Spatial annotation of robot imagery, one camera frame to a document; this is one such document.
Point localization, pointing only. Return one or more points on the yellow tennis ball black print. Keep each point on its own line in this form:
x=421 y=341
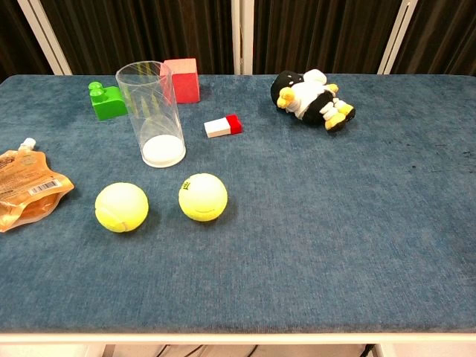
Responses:
x=202 y=202

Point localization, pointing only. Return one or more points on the plain yellow tennis ball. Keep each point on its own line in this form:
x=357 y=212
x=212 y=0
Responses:
x=121 y=208

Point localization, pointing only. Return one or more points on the clear plastic tube container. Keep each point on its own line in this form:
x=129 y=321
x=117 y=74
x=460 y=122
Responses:
x=163 y=152

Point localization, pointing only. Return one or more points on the white and red block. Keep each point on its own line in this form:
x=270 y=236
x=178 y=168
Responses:
x=217 y=127

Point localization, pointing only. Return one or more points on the blue fabric table cover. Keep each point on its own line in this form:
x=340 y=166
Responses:
x=297 y=223

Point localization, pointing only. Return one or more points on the red foam cube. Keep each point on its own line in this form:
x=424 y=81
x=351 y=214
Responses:
x=186 y=85

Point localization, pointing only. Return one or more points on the black white plush penguin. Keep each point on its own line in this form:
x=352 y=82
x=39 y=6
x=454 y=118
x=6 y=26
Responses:
x=308 y=96

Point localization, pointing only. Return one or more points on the green toy building block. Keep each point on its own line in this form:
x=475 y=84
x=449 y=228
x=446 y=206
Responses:
x=108 y=106

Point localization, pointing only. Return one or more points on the dark pleated curtain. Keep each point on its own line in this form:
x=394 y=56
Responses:
x=141 y=29
x=442 y=37
x=323 y=33
x=15 y=41

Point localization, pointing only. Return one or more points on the orange spout pouch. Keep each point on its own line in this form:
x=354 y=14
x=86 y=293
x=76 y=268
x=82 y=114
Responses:
x=26 y=186

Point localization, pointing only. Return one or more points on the white frame post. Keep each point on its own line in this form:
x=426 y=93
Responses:
x=242 y=37
x=44 y=37
x=396 y=37

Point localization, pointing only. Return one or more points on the white table frame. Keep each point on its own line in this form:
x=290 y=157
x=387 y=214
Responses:
x=238 y=338

